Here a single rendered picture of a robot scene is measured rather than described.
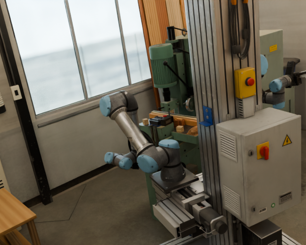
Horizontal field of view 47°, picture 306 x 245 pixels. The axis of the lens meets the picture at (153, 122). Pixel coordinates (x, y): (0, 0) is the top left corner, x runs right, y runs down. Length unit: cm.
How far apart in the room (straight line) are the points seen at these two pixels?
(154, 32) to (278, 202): 286
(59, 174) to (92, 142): 51
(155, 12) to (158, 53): 172
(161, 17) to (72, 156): 193
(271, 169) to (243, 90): 39
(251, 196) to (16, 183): 259
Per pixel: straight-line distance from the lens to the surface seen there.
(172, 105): 275
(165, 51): 259
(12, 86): 345
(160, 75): 262
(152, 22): 422
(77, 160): 398
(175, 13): 453
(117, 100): 207
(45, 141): 376
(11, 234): 321
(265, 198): 177
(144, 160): 192
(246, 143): 157
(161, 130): 252
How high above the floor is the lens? 183
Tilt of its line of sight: 19 degrees down
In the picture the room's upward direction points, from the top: 8 degrees counter-clockwise
